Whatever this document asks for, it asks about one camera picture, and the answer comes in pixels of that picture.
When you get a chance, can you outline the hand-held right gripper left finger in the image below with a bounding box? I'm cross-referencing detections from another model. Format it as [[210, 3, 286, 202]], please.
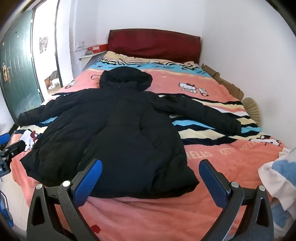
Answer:
[[26, 158, 103, 241]]

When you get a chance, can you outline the red box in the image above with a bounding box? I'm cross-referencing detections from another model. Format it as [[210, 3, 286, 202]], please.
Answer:
[[87, 44, 108, 52]]

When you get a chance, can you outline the dark red headboard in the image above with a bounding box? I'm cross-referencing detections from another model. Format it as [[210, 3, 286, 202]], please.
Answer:
[[107, 29, 201, 64]]

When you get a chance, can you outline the red door sticker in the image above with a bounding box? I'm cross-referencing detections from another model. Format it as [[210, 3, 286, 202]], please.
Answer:
[[2, 65, 11, 82]]

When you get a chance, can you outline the white and blue cloth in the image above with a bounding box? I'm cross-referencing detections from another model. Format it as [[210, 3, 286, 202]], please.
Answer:
[[258, 147, 296, 232]]

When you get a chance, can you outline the woven straw fan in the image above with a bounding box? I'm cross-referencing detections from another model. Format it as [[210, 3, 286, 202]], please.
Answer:
[[242, 97, 262, 126]]

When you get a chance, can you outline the green door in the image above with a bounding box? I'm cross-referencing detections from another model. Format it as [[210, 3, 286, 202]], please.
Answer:
[[0, 9, 44, 118]]

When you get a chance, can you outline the wall paper cutting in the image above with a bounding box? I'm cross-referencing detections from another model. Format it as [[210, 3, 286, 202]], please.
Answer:
[[39, 37, 48, 53]]

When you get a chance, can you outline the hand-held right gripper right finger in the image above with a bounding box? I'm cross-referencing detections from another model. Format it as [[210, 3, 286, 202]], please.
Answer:
[[199, 159, 274, 241]]

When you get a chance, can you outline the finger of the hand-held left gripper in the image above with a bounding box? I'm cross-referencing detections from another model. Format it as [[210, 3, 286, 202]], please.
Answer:
[[0, 133, 11, 149], [0, 140, 26, 163]]

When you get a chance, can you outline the flattened cardboard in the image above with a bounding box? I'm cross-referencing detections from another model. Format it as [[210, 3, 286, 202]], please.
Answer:
[[201, 63, 244, 100]]

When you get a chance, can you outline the white wall shelf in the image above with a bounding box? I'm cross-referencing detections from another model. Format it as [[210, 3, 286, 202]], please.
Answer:
[[79, 50, 108, 61]]

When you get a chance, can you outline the blue bag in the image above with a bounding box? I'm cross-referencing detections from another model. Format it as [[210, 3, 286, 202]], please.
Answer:
[[0, 190, 13, 227]]

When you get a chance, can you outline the black hooded jacket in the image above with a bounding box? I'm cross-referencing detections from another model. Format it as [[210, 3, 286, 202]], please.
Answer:
[[17, 67, 242, 199]]

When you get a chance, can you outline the cartoon cat printed blanket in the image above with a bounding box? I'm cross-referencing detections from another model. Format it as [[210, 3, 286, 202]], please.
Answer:
[[10, 50, 289, 241]]

